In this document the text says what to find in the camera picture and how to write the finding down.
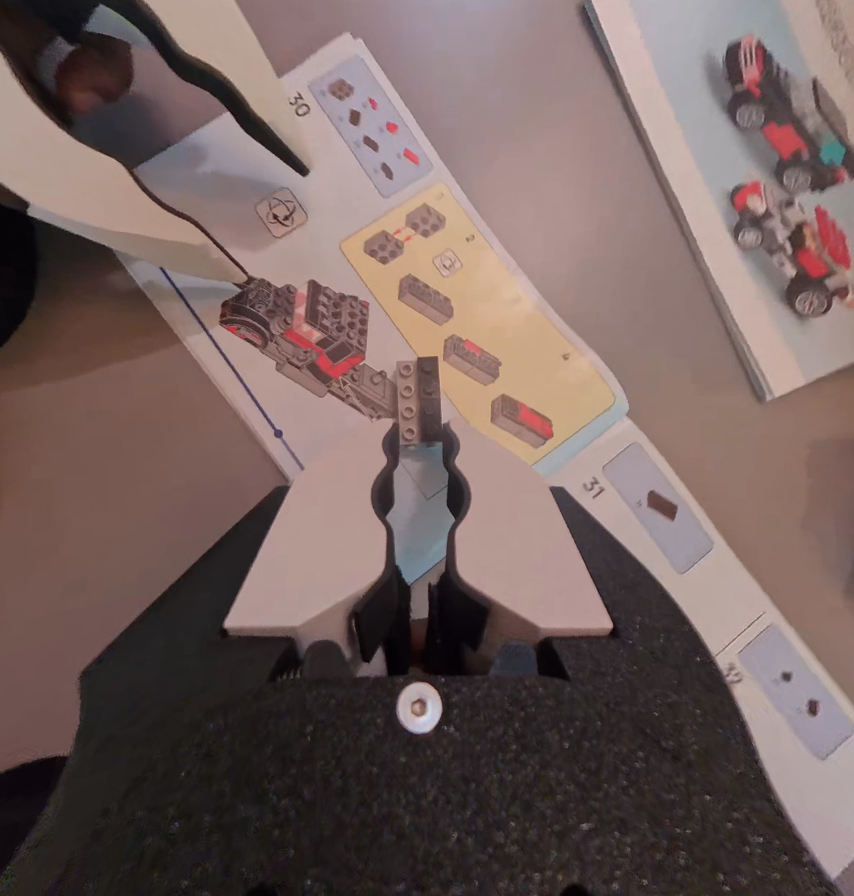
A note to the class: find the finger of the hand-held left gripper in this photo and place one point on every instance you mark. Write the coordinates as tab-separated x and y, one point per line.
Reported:
224	49
49	161

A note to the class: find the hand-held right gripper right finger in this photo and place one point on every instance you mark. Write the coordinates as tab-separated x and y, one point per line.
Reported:
532	546

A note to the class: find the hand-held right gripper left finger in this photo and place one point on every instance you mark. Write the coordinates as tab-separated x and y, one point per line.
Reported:
308	546

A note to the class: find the grey and black brick block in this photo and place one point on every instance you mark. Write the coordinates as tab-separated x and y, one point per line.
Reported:
416	399

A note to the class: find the building steps instruction booklet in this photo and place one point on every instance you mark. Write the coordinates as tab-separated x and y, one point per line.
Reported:
504	315

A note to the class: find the person's left hand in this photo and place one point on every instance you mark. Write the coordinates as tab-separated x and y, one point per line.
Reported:
91	73

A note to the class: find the car cover instruction booklet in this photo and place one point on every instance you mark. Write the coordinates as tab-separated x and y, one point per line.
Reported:
713	105

